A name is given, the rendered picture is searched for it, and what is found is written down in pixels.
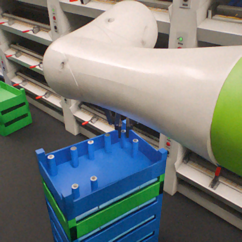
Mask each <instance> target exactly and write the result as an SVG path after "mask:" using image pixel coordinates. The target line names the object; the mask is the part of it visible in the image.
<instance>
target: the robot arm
mask: <svg viewBox="0 0 242 242"><path fill-rule="evenodd" d="M157 36H158V28H157V22H156V18H155V17H154V15H153V13H152V12H151V10H150V9H148V8H147V7H146V6H145V5H143V4H142V3H140V2H137V1H134V0H124V1H120V2H119V3H116V4H114V5H112V7H110V8H109V9H108V10H106V11H105V12H104V13H102V14H101V15H100V16H99V17H97V18H96V19H95V20H94V21H92V22H90V23H88V25H86V26H84V27H81V28H79V29H78V30H76V31H74V32H72V33H69V34H67V35H65V36H63V37H60V38H58V39H56V41H54V42H53V43H52V44H51V45H50V46H49V47H48V48H47V50H46V52H45V54H44V57H43V66H42V68H43V74H44V77H45V80H46V81H47V83H48V85H49V87H51V88H52V90H53V91H54V92H56V93H57V94H59V95H60V96H62V97H65V98H68V99H73V100H77V101H82V102H86V103H87V102H88V103H92V104H96V105H97V106H100V107H101V108H102V109H103V110H104V112H105V115H106V118H107V120H108V124H109V125H113V124H114V129H115V130H118V138H121V118H120V117H121V115H124V116H126V117H127V118H126V138H129V130H132V129H133V127H134V126H133V124H134V123H136V124H139V123H141V124H143V125H145V126H147V127H150V128H152V129H153V130H155V131H157V132H159V133H162V134H164V135H165V136H167V137H169V138H170V139H173V140H175V142H178V143H179V144H181V145H183V146H185V147H186V148H188V149H190V150H192V151H194V152H195V153H196V154H198V155H200V156H202V157H203V158H205V159H207V160H208V161H210V162H211V163H213V164H214V165H217V164H218V165H221V166H222V167H224V168H226V169H228V170H230V171H231V172H234V173H236V174H238V175H239V176H241V177H242V46H218V47H208V48H184V49H154V46H155V43H156V41H157ZM111 111H113V112H115V116H114V118H113V117H112V112H111Z"/></svg>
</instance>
